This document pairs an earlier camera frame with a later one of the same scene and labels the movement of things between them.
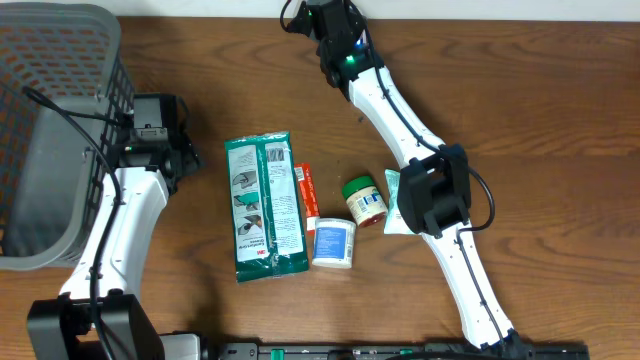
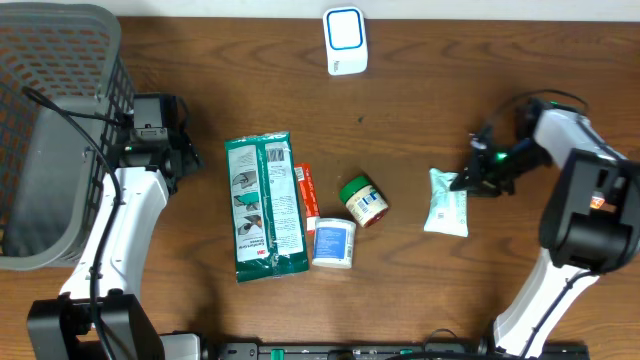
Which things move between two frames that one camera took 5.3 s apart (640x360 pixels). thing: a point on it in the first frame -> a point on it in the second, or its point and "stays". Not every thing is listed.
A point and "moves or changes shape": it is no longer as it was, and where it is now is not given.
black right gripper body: x=361 y=21 -> x=498 y=169
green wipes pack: x=269 y=231 stays
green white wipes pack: x=394 y=223 moves or changes shape
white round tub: x=333 y=242 stays
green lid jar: x=364 y=199 stays
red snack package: x=306 y=184 stays
